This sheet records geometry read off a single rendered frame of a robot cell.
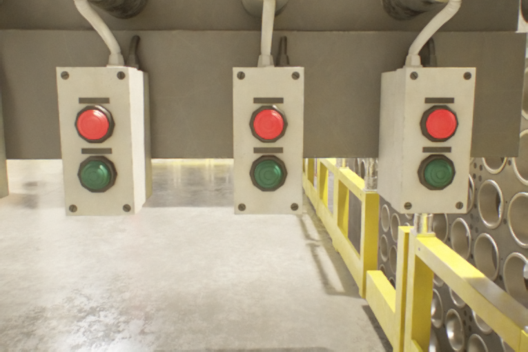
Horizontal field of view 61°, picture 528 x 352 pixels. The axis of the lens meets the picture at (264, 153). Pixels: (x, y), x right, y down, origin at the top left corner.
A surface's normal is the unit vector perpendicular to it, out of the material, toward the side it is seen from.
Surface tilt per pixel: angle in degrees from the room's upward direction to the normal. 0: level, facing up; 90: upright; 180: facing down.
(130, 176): 90
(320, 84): 90
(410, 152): 90
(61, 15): 90
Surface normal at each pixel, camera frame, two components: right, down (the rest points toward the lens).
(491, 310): -1.00, 0.00
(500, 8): 0.03, 0.14
